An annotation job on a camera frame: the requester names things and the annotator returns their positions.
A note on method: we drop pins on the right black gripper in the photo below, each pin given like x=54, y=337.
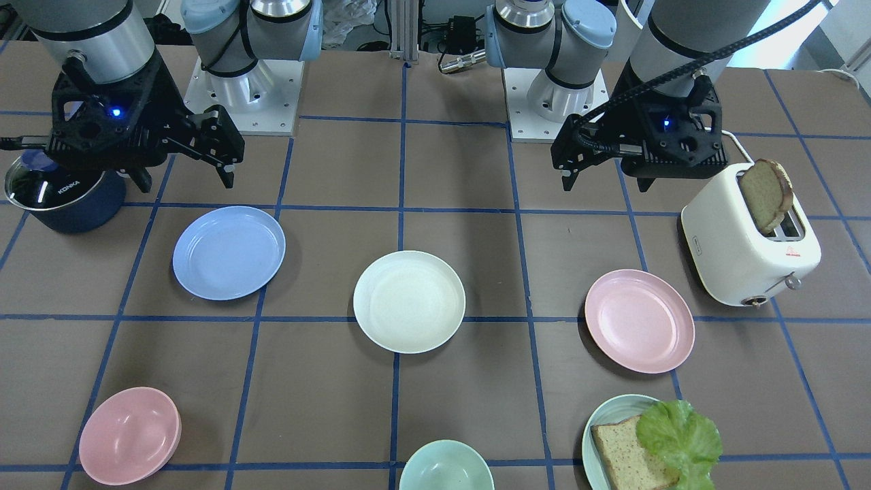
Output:
x=165, y=103

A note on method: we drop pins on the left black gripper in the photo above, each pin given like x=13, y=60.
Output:
x=618, y=121

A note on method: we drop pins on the blue plate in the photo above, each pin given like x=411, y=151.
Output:
x=229, y=253

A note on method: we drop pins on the pink plate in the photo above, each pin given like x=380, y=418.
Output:
x=639, y=321

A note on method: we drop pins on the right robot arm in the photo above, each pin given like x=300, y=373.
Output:
x=231, y=37

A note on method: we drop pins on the white chair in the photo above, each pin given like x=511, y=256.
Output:
x=627, y=34

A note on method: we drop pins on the black power adapter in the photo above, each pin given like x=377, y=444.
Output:
x=461, y=34

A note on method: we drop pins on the dark blue pot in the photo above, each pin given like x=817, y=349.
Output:
x=66, y=201

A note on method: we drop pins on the white toaster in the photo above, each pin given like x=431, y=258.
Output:
x=736, y=264

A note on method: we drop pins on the bread slice in toaster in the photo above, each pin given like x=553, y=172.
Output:
x=768, y=194

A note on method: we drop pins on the white plate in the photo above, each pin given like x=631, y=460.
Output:
x=409, y=302

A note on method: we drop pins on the light green plate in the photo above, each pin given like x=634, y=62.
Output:
x=614, y=410

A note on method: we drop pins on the pink bowl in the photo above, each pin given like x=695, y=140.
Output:
x=130, y=436

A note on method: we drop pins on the green lettuce leaf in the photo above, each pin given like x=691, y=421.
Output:
x=682, y=439

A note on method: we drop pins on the bread slice on plate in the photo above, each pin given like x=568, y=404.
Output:
x=628, y=464

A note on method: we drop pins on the mint green bowl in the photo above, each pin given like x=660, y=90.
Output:
x=446, y=464

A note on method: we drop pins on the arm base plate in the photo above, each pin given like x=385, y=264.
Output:
x=263, y=101
x=537, y=106

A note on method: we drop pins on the silver cable connector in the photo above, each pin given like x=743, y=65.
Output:
x=462, y=62

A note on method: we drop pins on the aluminium frame post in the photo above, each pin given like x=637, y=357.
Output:
x=405, y=29

